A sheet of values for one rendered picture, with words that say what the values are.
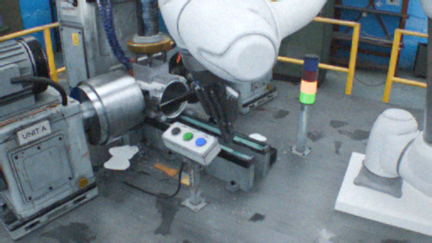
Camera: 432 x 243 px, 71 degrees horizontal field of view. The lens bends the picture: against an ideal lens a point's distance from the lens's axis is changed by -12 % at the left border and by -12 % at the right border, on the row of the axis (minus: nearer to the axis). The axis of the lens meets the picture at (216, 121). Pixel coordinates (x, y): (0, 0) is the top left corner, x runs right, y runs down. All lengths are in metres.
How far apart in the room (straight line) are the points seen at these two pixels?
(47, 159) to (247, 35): 0.79
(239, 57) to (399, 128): 0.81
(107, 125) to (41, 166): 0.28
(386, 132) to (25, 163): 1.12
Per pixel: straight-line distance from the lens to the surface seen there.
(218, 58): 0.45
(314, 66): 1.30
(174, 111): 1.45
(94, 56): 1.50
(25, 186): 1.09
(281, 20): 0.53
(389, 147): 1.17
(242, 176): 1.19
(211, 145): 0.95
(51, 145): 1.07
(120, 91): 1.22
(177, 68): 1.57
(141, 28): 1.38
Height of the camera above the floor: 1.55
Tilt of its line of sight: 26 degrees down
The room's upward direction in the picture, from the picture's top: straight up
